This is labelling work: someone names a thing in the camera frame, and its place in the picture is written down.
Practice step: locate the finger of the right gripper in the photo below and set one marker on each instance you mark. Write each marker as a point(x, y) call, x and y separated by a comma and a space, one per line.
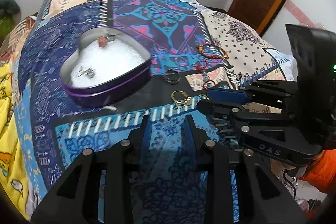
point(219, 113)
point(230, 96)

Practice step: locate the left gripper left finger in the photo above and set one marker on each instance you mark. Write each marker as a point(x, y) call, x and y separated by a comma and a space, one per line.
point(140, 139)

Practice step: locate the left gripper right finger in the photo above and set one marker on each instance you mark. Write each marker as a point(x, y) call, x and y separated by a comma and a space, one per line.
point(193, 138)

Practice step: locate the right hand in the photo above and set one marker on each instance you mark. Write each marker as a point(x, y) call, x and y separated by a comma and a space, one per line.
point(277, 167)

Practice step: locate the blue patchwork bedspread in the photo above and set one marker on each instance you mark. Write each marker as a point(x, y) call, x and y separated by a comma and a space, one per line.
point(192, 49)

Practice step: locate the orange sleeve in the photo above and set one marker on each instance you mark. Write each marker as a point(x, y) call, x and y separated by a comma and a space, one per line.
point(320, 173)

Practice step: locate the purple heart-shaped tin box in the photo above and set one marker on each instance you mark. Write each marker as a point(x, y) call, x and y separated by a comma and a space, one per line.
point(107, 66)

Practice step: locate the white sliding wardrobe door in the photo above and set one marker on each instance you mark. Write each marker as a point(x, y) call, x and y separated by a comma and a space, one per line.
point(309, 13)

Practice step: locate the yellow cartoon blanket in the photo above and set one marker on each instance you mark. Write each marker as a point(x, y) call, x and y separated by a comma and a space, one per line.
point(13, 174)

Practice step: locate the striped brown quilt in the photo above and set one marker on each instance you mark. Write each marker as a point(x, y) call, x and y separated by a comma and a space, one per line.
point(14, 41)

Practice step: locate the green patterned box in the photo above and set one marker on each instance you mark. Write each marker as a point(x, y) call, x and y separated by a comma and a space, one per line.
point(6, 25)

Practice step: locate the dark grey pillow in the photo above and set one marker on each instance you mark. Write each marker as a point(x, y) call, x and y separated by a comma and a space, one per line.
point(9, 7)

